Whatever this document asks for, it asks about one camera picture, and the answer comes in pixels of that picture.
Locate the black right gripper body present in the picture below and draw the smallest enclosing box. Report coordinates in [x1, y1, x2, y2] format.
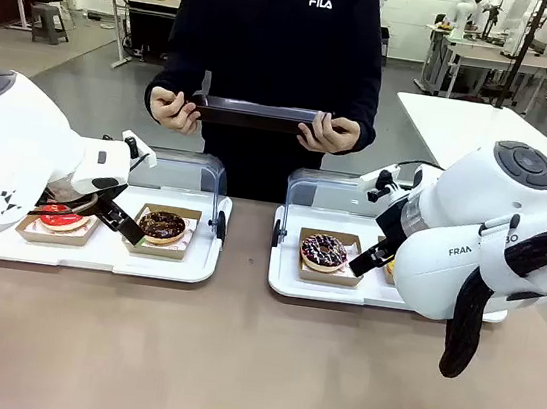
[372, 193, 415, 248]

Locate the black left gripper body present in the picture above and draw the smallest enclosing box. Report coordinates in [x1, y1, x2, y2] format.
[88, 173, 131, 204]

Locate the red glazed donut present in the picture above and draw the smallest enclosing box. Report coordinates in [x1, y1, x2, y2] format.
[14, 203, 102, 251]
[37, 201, 92, 237]

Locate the dark brown serving tray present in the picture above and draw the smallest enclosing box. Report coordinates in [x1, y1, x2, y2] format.
[188, 91, 347, 142]

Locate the person's left forearm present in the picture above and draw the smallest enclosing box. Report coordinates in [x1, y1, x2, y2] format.
[329, 71, 385, 151]

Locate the person's right forearm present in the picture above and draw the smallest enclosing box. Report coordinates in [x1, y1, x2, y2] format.
[144, 54, 207, 105]

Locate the yellow glazed donut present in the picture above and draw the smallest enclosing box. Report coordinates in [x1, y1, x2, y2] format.
[372, 235, 401, 286]

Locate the chocolate sprinkled donut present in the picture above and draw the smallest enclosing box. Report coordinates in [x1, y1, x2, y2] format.
[136, 207, 188, 248]

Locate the chocolate donut left case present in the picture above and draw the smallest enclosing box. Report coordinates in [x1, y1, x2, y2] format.
[120, 199, 203, 264]

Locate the chocolate sprinkle donut right case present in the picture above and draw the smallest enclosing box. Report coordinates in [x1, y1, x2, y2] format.
[293, 226, 369, 288]

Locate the dark purple drizzled donut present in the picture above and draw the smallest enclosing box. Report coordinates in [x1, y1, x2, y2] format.
[297, 232, 351, 275]

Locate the person's dark navy sweatshirt torso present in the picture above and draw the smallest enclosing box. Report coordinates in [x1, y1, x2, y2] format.
[133, 0, 395, 216]

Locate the person's right hand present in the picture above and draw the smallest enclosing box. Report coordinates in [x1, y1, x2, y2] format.
[145, 85, 205, 138]

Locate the person's left hand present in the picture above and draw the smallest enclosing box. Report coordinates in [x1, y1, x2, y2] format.
[294, 108, 365, 159]

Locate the white printed paper liner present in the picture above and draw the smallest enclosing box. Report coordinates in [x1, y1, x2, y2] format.
[298, 233, 367, 281]
[125, 210, 200, 256]

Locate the white display case base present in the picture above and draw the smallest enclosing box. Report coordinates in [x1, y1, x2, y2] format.
[265, 199, 520, 326]
[0, 166, 234, 289]

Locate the clear display case lid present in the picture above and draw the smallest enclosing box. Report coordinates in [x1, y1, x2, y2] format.
[122, 143, 233, 239]
[284, 164, 412, 223]

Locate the large white table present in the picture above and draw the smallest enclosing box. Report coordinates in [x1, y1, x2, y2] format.
[386, 90, 547, 201]

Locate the black cabinet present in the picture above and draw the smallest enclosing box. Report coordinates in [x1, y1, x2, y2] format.
[120, 0, 180, 61]

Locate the gray step stool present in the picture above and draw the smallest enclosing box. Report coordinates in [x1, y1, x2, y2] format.
[26, 0, 75, 47]

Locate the gray top table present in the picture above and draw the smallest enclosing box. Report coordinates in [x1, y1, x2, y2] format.
[432, 39, 547, 120]

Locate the black tripod pole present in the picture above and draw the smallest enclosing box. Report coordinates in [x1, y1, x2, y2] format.
[492, 0, 547, 118]

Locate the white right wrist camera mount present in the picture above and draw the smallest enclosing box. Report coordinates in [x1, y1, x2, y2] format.
[357, 159, 417, 206]

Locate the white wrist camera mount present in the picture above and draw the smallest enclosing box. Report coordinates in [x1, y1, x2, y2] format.
[116, 128, 162, 170]
[357, 159, 417, 206]

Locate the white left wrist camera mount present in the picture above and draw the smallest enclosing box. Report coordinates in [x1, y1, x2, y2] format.
[116, 128, 162, 170]

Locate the thin black left wrist cable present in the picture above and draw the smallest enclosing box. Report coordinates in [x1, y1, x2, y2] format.
[32, 200, 97, 222]

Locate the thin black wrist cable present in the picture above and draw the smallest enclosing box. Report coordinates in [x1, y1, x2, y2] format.
[32, 200, 97, 222]
[392, 157, 444, 180]

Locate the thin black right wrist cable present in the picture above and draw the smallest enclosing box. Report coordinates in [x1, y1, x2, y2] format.
[392, 157, 444, 180]

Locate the white cable strap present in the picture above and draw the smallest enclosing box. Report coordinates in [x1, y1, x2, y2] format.
[474, 209, 523, 278]

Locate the thick black braided cable sleeve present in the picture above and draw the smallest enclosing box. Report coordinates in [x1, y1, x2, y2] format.
[436, 201, 547, 392]

